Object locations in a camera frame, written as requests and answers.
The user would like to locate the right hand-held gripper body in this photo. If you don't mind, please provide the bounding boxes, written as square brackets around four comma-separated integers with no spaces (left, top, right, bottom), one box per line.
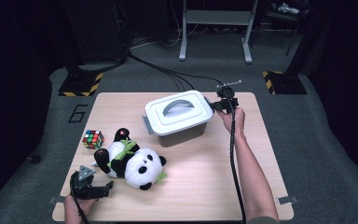
[216,79,242,115]

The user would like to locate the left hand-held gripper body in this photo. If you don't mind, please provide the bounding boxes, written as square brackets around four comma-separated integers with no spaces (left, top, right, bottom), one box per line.
[69,164,103,201]

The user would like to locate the white lid with grey handle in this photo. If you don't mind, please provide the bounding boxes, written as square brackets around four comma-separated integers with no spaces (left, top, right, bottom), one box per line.
[144,90,214,137]

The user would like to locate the panda plush toy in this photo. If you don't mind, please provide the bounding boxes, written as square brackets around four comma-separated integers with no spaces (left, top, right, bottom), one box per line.
[93,127,168,191]

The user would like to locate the colourful puzzle cube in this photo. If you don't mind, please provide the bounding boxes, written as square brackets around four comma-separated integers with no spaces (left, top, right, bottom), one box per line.
[82,129,105,150]

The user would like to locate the clear brown storage box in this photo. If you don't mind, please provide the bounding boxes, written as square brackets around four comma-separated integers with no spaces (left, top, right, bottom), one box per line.
[142,94,215,147]

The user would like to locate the person's left hand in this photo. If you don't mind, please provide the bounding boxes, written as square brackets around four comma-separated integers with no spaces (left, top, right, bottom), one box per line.
[63,194,99,224]

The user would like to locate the person's right hand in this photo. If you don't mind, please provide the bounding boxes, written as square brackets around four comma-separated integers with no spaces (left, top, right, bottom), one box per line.
[216,106,247,142]

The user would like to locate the black striped stand base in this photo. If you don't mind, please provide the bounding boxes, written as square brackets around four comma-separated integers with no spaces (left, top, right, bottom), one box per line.
[262,70,308,95]
[58,69,104,97]

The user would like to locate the white metal stand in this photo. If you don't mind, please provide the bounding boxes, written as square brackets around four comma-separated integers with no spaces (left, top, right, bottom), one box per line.
[178,0,260,64]

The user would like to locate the dark chair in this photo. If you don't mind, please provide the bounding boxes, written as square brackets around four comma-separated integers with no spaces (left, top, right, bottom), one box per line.
[251,0,311,57]

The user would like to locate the crumpled white cloth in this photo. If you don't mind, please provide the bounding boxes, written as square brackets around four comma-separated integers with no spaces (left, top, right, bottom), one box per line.
[272,2,301,15]

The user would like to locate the dark curtain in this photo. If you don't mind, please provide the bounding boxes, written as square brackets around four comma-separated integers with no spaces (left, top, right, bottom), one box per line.
[0,0,54,216]
[307,0,358,200]

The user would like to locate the person's olive sleeve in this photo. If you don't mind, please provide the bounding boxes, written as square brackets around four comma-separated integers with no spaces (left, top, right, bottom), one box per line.
[246,216,281,224]

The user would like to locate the large dark cabinet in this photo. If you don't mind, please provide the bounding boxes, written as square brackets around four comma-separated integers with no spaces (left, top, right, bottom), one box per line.
[60,0,129,63]

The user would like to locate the left hand-held gripper black cable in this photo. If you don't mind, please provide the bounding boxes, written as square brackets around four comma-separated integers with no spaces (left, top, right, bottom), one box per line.
[70,181,91,224]

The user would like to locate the hand-held gripper black cable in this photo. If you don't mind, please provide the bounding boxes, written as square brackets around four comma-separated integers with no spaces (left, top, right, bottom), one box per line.
[227,94,247,224]
[70,181,91,224]

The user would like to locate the thin black floor cable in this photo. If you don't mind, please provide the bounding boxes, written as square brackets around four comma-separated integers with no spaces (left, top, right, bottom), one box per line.
[155,66,196,91]
[164,72,185,91]
[129,52,224,87]

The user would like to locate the right hand-held gripper black cable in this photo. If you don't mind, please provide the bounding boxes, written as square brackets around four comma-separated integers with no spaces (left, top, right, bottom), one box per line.
[227,94,247,224]

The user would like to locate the white floor cable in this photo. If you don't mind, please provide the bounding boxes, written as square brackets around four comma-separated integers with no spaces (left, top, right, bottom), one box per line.
[130,29,200,49]

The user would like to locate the thick black floor cable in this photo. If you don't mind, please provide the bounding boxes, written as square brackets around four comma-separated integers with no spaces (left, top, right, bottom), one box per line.
[76,46,131,75]

